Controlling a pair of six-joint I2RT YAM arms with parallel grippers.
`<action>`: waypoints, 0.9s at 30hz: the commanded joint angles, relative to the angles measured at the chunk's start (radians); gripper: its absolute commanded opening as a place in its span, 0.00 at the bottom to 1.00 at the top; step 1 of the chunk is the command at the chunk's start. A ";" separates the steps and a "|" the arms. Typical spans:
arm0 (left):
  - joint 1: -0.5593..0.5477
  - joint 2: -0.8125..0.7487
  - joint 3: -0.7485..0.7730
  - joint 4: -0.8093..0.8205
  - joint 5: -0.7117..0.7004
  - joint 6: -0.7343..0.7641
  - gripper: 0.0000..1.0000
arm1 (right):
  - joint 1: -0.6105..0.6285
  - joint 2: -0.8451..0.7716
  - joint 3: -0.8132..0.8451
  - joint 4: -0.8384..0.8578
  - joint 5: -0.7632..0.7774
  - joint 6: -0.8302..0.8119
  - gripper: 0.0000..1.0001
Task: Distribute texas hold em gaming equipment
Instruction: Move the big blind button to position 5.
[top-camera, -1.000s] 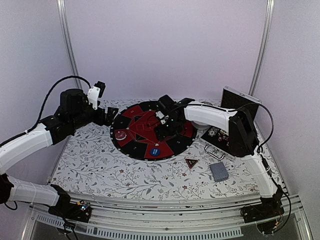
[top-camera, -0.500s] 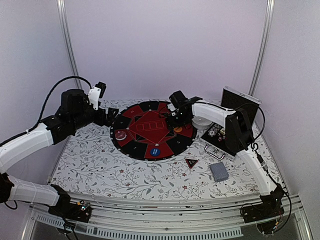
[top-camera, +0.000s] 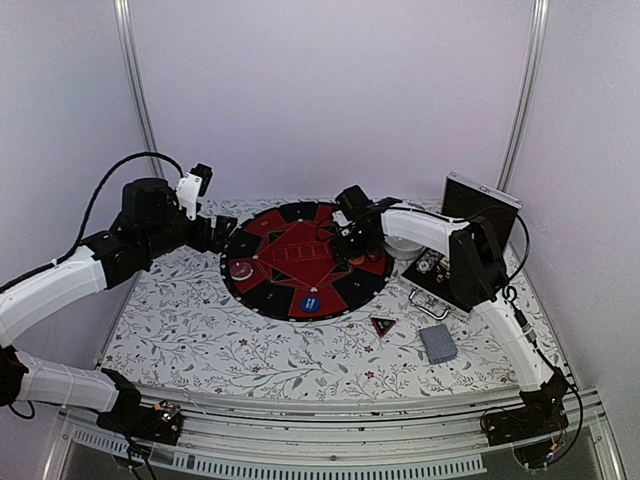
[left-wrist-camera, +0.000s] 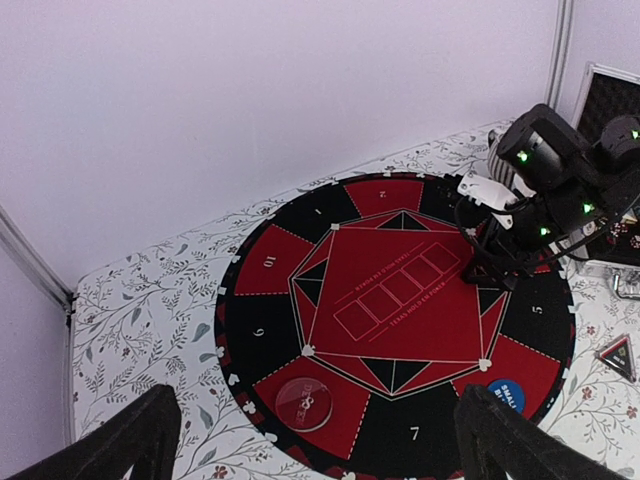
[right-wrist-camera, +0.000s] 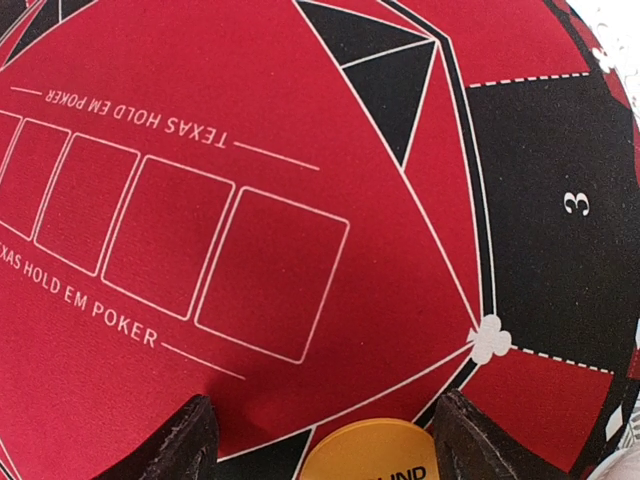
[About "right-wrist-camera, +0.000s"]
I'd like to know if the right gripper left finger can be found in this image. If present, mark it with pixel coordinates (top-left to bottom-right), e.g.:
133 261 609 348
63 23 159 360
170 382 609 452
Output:
97 395 219 480

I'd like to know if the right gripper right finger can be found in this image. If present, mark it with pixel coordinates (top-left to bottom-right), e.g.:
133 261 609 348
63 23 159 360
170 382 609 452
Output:
433 389 569 480

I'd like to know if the orange big blind button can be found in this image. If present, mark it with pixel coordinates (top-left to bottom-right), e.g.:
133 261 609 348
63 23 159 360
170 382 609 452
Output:
299 418 440 480

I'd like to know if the round red black poker mat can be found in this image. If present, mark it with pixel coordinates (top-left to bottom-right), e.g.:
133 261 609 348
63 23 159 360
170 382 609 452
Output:
1 1 639 479

